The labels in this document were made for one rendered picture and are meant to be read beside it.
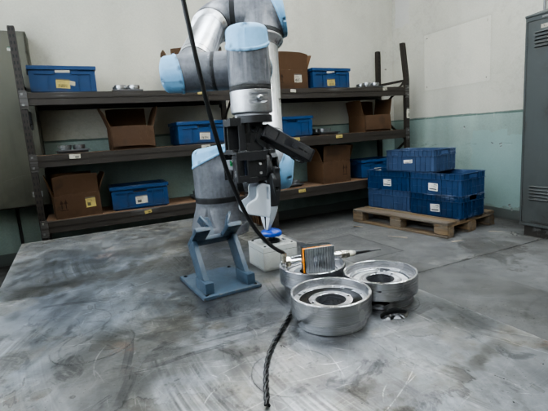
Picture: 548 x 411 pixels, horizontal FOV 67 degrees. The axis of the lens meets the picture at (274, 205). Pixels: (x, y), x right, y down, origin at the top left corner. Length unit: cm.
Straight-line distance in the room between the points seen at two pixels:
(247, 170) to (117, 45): 397
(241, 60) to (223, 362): 48
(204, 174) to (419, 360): 71
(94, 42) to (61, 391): 424
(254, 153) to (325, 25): 487
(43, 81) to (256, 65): 337
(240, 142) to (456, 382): 49
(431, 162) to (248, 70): 370
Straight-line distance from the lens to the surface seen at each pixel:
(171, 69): 87
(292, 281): 64
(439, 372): 48
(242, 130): 74
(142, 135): 399
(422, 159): 441
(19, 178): 427
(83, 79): 404
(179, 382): 48
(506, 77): 497
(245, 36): 75
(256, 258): 79
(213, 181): 104
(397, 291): 59
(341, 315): 52
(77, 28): 463
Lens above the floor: 105
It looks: 10 degrees down
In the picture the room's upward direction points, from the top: 4 degrees counter-clockwise
